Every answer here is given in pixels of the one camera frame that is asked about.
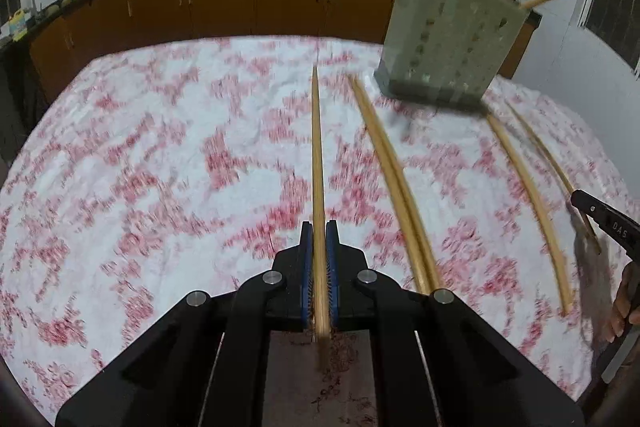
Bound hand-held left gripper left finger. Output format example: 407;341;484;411
55;221;316;427

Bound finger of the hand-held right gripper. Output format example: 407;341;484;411
571;189;640;258

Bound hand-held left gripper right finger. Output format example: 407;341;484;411
325;219;586;427

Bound green perforated utensil holder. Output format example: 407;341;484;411
374;0;529;112

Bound person's right hand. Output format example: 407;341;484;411
604;259;640;343

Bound pink floral tablecloth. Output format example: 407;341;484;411
0;36;640;427

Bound wooden lower cabinets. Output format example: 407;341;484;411
27;0;543;108

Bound yellow detergent bottle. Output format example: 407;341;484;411
9;9;31;41

